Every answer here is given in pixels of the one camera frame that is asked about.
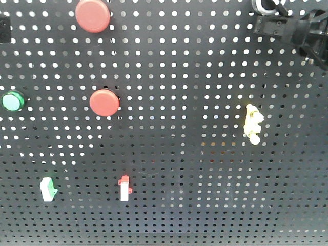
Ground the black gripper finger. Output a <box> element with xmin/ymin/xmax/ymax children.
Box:
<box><xmin>0</xmin><ymin>17</ymin><xmax>11</xmax><ymax>43</ymax></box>
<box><xmin>253</xmin><ymin>16</ymin><xmax>298</xmax><ymax>44</ymax></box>

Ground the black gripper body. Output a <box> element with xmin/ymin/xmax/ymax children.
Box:
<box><xmin>292</xmin><ymin>9</ymin><xmax>327</xmax><ymax>71</ymax></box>

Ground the green round push button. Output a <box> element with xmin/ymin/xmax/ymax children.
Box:
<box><xmin>1</xmin><ymin>90</ymin><xmax>25</xmax><ymax>112</ymax></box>

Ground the upper red push button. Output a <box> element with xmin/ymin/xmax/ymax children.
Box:
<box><xmin>75</xmin><ymin>0</ymin><xmax>110</xmax><ymax>33</ymax></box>

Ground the red push button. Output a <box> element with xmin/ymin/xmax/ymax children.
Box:
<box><xmin>75</xmin><ymin>0</ymin><xmax>110</xmax><ymax>33</ymax></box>
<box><xmin>89</xmin><ymin>89</ymin><xmax>120</xmax><ymax>117</ymax></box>

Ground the lower red push button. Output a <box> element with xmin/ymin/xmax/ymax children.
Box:
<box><xmin>89</xmin><ymin>89</ymin><xmax>120</xmax><ymax>117</ymax></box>

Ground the black perforated pegboard panel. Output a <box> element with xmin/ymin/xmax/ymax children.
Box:
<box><xmin>1</xmin><ymin>1</ymin><xmax>327</xmax><ymax>245</ymax></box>

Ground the black rotary knob switch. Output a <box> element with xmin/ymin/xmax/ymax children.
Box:
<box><xmin>251</xmin><ymin>0</ymin><xmax>288</xmax><ymax>16</ymax></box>

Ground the yellow toggle switch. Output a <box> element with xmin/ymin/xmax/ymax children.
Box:
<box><xmin>243</xmin><ymin>104</ymin><xmax>264</xmax><ymax>145</ymax></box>

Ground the white switch green base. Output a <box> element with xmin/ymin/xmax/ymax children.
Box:
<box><xmin>39</xmin><ymin>177</ymin><xmax>58</xmax><ymax>202</ymax></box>

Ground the white switch red base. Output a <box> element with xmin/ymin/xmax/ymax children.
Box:
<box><xmin>118</xmin><ymin>175</ymin><xmax>133</xmax><ymax>202</ymax></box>

